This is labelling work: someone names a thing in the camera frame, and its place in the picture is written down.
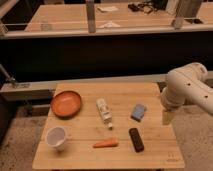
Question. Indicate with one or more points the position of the translucent pusher tip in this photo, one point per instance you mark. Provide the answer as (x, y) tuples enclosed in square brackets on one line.
[(167, 117)]

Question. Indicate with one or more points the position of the black eraser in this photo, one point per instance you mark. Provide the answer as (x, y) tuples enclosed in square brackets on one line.
[(136, 140)]

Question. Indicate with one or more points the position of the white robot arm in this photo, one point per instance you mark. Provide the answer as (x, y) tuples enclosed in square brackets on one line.
[(186, 83)]

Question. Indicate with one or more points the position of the blue sponge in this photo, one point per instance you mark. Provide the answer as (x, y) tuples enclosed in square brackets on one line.
[(138, 112)]

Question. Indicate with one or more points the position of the white tube bottle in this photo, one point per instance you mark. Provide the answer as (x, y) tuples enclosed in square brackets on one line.
[(104, 112)]

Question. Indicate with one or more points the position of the orange carrot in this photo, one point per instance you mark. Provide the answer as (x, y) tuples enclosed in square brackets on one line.
[(106, 143)]

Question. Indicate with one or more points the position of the orange bowl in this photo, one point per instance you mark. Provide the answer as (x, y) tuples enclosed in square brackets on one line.
[(66, 104)]

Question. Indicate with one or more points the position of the white paper on far table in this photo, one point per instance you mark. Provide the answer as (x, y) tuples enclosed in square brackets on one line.
[(109, 24)]

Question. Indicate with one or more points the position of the white paper cup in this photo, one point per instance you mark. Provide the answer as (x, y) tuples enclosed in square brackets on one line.
[(56, 138)]

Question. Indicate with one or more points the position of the white paper sheet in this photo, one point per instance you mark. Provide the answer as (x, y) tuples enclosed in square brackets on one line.
[(107, 9)]

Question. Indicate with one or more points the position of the clear plastic cup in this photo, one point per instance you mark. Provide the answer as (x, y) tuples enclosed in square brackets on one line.
[(44, 25)]

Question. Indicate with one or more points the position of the grey post right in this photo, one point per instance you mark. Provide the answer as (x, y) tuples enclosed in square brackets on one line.
[(187, 11)]

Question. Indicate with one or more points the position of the grey post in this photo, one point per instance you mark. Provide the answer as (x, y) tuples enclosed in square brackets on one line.
[(187, 11), (90, 16)]

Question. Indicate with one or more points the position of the grey post left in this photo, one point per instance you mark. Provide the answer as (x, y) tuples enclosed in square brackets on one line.
[(90, 16)]

